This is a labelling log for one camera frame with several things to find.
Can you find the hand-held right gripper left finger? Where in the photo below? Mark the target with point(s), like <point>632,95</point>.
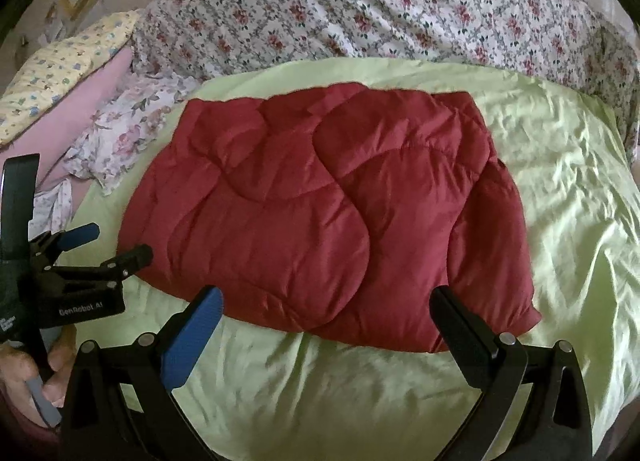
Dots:
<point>192,336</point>

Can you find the white pink-flowered cloth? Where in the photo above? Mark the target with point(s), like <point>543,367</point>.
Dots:
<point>130,136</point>

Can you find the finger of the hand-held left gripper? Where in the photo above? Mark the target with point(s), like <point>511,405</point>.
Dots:
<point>125,263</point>
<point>77,237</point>

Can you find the person's left hand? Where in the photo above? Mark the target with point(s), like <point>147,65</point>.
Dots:
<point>15,371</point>

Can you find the white floral quilt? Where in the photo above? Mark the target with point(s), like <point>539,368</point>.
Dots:
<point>375,6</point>

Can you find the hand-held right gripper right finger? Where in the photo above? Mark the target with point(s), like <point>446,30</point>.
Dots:
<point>462,336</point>

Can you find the light green bed sheet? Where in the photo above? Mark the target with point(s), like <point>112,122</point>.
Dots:
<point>575,201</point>

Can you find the yellow floral pillow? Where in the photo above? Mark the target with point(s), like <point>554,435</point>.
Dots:
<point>55,76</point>

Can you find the pink pillow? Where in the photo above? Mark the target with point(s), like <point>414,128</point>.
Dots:
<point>85,111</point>

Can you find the red puffer jacket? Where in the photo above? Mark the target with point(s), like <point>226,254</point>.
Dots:
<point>310,201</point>

